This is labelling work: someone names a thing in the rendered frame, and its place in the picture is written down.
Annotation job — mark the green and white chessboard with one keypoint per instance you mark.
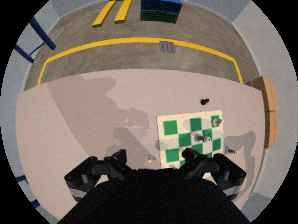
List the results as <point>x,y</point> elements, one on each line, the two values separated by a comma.
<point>177,132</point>

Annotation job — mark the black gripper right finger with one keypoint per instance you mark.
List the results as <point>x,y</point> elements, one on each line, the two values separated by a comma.
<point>230,177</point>

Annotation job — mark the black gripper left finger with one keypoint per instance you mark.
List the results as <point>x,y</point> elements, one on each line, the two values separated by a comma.
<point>79,180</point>

